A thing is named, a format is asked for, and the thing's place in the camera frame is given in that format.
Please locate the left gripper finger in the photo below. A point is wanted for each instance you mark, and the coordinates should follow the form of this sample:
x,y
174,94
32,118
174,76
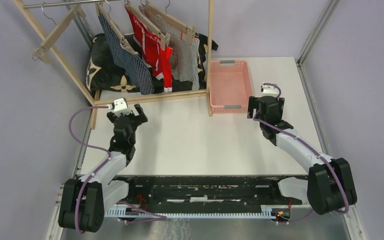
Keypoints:
x,y
141,118
111,116

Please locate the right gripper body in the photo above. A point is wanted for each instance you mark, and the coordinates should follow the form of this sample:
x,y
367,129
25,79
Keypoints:
x,y
259,116

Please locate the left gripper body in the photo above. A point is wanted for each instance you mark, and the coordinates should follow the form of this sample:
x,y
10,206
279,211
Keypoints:
x,y
133,126

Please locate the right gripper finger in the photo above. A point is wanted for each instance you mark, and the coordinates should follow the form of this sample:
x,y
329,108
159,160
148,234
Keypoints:
x,y
281,102
253,105

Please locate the navy striped underwear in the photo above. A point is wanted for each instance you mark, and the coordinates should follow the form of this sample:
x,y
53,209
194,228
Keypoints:
x,y
133,65

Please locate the red underwear with white lettering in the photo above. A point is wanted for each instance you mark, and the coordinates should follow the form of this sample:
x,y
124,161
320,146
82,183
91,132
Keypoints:
x,y
155,58

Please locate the beige hanger with red underwear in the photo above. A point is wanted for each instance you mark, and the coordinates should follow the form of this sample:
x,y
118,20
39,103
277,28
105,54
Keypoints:
x,y
164,40

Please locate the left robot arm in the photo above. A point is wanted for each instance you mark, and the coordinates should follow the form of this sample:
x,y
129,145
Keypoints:
x,y
85,200

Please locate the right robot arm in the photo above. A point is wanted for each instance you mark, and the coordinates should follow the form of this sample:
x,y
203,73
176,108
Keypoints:
x,y
330,184

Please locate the grey striped underwear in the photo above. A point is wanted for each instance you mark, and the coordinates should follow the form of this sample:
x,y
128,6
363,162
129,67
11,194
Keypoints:
x,y
184,58

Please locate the empty beige clip hanger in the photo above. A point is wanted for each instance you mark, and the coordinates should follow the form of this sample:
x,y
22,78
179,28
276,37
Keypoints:
x,y
40,53

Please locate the pink plastic basket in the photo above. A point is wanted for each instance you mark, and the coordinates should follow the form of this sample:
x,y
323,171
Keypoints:
x,y
230,87

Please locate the black floral plush cushion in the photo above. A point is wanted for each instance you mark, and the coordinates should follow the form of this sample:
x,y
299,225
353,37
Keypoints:
x,y
103,74

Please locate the aluminium corner profile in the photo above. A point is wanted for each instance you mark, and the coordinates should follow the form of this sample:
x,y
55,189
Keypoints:
x,y
317,30

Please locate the metal hanging rod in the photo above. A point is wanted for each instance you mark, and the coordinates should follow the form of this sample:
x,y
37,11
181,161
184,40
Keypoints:
x,y
63,3

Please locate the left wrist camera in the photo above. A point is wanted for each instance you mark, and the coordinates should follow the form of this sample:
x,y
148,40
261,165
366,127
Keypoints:
x,y
120,107

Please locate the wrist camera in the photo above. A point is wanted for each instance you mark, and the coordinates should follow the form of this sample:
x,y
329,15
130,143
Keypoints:
x,y
269,88
120,107

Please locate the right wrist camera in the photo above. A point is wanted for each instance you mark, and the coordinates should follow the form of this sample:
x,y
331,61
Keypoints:
x,y
269,88

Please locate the wooden clothes rack frame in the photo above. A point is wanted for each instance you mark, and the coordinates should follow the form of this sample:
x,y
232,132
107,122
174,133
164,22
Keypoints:
x,y
95,100

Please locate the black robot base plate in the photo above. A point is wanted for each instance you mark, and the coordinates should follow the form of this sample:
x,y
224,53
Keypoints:
x,y
206,194

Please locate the aluminium wall profile left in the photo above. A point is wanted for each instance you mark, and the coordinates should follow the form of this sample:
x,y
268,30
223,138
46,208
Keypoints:
x,y
84,28

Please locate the white slotted cable duct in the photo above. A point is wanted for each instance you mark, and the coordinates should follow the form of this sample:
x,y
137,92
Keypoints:
x,y
124,212

